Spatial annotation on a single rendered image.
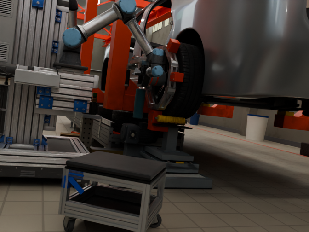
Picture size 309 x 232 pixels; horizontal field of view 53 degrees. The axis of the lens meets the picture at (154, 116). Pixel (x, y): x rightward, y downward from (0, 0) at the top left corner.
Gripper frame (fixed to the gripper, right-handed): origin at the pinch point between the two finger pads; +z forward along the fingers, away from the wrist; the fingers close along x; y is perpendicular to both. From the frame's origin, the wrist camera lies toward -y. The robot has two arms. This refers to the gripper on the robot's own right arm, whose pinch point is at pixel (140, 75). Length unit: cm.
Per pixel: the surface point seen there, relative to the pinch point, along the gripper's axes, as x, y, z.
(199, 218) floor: -19, -83, -79
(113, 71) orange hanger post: 7, 5, 60
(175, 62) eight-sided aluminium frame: -23.8, 13.5, -9.3
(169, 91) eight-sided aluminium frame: -21.7, -9.2, -9.5
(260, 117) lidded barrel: -458, -24, 379
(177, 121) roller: -38, -33, 3
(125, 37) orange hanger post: -1, 39, 60
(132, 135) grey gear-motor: -13, -52, 39
